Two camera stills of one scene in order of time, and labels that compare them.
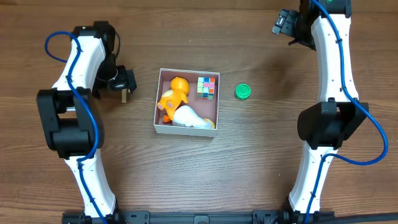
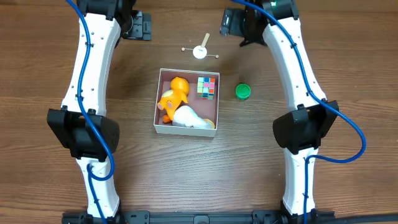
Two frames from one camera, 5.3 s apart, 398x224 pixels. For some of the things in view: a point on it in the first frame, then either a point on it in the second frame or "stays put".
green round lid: x=242 y=91 stays put
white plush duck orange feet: x=184 y=116 stays put
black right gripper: x=301 y=40 -> x=232 y=22
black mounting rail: x=225 y=217 stays put
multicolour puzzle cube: x=206 y=86 stays put
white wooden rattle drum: x=124 y=95 -> x=200 y=51
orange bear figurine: x=171 y=98 stays put
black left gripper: x=130 y=81 -> x=142 y=26
